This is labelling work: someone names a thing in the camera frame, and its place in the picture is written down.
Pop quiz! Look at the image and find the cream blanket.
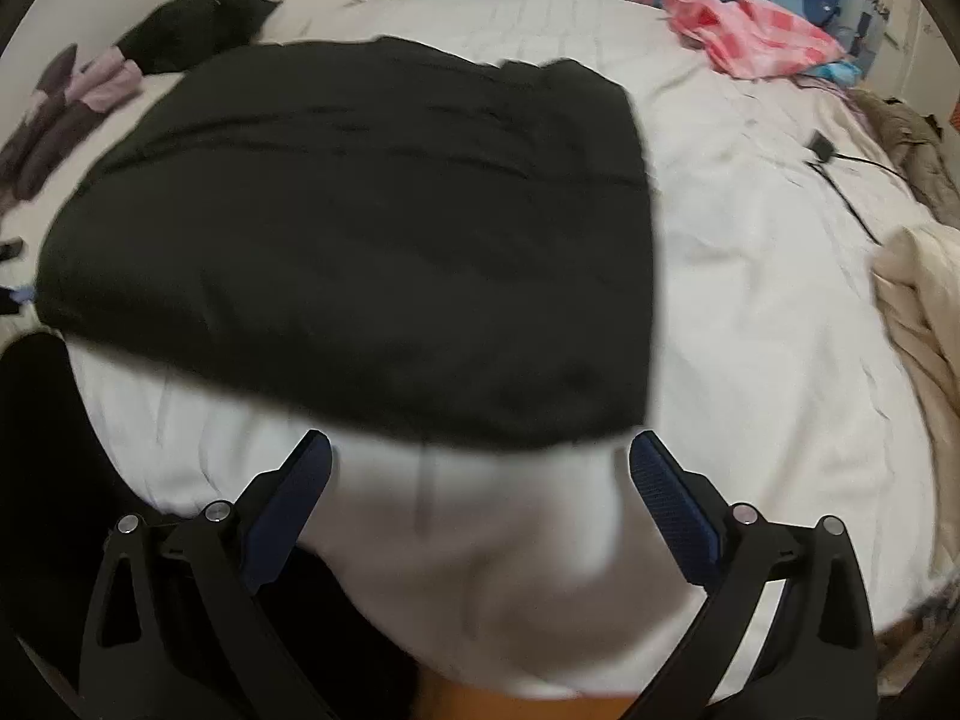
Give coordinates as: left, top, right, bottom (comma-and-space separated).
874, 223, 960, 533

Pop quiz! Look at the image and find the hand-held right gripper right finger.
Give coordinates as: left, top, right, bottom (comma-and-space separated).
628, 431, 878, 720

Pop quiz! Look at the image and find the black charger with cable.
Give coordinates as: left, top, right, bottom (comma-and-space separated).
806, 130, 927, 245

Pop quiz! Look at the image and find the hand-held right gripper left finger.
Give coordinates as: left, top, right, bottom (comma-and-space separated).
79, 429, 335, 720

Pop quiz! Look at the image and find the person's leg in black trousers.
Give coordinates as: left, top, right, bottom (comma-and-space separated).
0, 331, 421, 720

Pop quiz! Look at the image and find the brown coat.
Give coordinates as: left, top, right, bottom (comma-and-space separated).
847, 88, 960, 230

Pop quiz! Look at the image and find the black garment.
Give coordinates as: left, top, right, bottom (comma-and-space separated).
116, 0, 278, 76

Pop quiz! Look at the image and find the pink checked cloth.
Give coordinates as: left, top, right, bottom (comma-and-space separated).
664, 0, 845, 80

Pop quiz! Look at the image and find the purple two-tone jacket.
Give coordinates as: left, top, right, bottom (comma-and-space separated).
0, 45, 143, 203

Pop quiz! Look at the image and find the white striped bed sheet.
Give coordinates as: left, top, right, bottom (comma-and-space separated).
0, 0, 953, 695

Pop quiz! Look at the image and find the black puffer jacket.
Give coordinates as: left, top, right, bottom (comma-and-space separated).
34, 36, 661, 451

